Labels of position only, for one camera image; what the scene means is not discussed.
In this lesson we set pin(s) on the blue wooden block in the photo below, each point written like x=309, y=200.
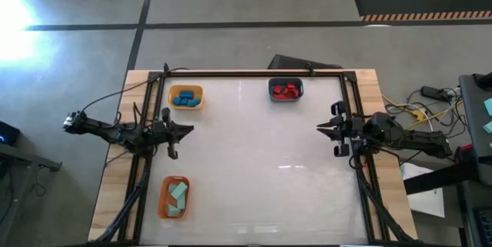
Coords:
x=194, y=103
x=177, y=101
x=186, y=94

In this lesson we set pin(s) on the black floor case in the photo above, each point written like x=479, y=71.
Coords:
x=292, y=62

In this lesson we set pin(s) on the black power adapter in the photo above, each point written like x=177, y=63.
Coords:
x=434, y=93

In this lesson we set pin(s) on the black aluminium table frame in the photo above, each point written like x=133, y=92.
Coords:
x=250, y=74

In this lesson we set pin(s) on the red clamp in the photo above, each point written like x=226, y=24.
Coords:
x=466, y=147

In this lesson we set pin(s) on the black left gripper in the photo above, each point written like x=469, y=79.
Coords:
x=162, y=133

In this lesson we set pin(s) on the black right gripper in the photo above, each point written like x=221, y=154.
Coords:
x=351, y=129

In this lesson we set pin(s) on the orange plastic bin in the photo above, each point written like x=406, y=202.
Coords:
x=164, y=201

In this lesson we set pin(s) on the slate blue plastic bin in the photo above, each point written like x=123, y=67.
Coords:
x=300, y=85

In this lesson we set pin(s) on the black side stand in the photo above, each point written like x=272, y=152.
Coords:
x=34, y=160

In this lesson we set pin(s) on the yellow plastic bin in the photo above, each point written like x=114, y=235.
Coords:
x=173, y=90

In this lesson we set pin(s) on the black hazard-striped floor mat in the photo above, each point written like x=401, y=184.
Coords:
x=419, y=0

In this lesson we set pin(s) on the white paper sheet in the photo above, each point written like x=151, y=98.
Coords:
x=426, y=202

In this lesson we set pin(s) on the mint green block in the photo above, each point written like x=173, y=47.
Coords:
x=179, y=190
x=489, y=107
x=170, y=187
x=488, y=127
x=181, y=202
x=173, y=211

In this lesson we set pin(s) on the black keyboard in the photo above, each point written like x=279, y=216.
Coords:
x=485, y=225

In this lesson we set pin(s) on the black desk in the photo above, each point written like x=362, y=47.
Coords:
x=474, y=131

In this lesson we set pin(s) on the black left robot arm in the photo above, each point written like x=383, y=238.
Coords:
x=115, y=133

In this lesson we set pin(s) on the red wooden block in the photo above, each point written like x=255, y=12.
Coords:
x=294, y=93
x=291, y=85
x=281, y=96
x=277, y=89

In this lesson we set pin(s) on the black device with blue light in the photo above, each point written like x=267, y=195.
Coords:
x=7, y=133

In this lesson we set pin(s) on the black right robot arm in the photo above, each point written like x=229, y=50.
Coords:
x=407, y=137

